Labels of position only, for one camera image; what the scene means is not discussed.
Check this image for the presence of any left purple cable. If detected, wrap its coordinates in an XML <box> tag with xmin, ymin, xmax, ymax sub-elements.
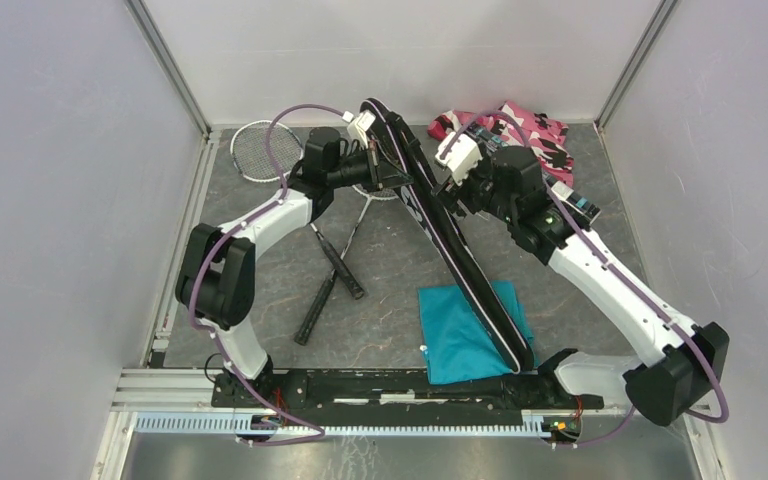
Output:
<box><xmin>187</xmin><ymin>103</ymin><xmax>352</xmax><ymax>446</ymax></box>

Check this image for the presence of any black shuttlecock tube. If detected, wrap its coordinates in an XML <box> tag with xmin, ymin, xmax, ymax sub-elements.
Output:
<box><xmin>466</xmin><ymin>124</ymin><xmax>601</xmax><ymax>223</ymax></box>

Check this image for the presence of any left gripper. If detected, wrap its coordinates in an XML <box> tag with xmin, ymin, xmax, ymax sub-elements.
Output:
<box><xmin>328</xmin><ymin>141</ymin><xmax>414</xmax><ymax>194</ymax></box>

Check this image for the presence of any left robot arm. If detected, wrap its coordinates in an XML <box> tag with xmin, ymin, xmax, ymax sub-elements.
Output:
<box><xmin>175</xmin><ymin>127</ymin><xmax>412</xmax><ymax>408</ymax></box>

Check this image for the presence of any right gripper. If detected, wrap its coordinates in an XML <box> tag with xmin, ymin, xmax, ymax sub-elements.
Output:
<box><xmin>431</xmin><ymin>148</ymin><xmax>517</xmax><ymax>224</ymax></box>

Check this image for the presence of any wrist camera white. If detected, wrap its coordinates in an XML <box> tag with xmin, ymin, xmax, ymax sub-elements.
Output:
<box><xmin>343</xmin><ymin>110</ymin><xmax>377</xmax><ymax>149</ymax></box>
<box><xmin>434</xmin><ymin>132</ymin><xmax>482</xmax><ymax>186</ymax></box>

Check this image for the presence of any slotted cable duct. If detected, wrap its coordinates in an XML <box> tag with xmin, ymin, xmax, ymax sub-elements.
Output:
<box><xmin>134</xmin><ymin>412</ymin><xmax>551</xmax><ymax>439</ymax></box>

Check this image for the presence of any teal folded cloth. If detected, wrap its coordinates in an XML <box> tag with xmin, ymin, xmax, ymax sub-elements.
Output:
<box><xmin>418</xmin><ymin>285</ymin><xmax>513</xmax><ymax>385</ymax></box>

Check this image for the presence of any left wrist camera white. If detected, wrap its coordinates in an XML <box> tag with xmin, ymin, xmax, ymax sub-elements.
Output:
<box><xmin>343</xmin><ymin>110</ymin><xmax>377</xmax><ymax>149</ymax></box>

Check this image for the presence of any pink camouflage bag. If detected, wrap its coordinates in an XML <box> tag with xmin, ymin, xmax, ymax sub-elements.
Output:
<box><xmin>427</xmin><ymin>100</ymin><xmax>575</xmax><ymax>190</ymax></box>

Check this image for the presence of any black racket cover bag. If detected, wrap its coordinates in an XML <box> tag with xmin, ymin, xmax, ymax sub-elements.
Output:
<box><xmin>359</xmin><ymin>98</ymin><xmax>535</xmax><ymax>374</ymax></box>

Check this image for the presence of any purple cable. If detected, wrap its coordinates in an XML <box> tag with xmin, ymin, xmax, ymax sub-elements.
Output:
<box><xmin>187</xmin><ymin>103</ymin><xmax>352</xmax><ymax>446</ymax></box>
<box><xmin>440</xmin><ymin>110</ymin><xmax>732</xmax><ymax>448</ymax></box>

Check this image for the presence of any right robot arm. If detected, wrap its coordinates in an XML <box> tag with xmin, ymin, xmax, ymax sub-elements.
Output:
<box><xmin>422</xmin><ymin>143</ymin><xmax>730</xmax><ymax>426</ymax></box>

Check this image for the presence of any badminton racket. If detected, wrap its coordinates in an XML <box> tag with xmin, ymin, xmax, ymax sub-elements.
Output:
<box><xmin>229</xmin><ymin>120</ymin><xmax>365</xmax><ymax>300</ymax></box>
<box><xmin>294</xmin><ymin>185</ymin><xmax>397</xmax><ymax>346</ymax></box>

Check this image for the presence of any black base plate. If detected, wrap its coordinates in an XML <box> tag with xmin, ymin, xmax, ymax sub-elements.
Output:
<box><xmin>211</xmin><ymin>367</ymin><xmax>605</xmax><ymax>429</ymax></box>

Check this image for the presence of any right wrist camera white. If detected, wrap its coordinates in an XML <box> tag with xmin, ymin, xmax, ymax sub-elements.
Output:
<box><xmin>434</xmin><ymin>132</ymin><xmax>482</xmax><ymax>186</ymax></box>

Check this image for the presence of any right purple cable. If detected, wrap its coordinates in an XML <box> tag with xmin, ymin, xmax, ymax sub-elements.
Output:
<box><xmin>440</xmin><ymin>110</ymin><xmax>732</xmax><ymax>448</ymax></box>

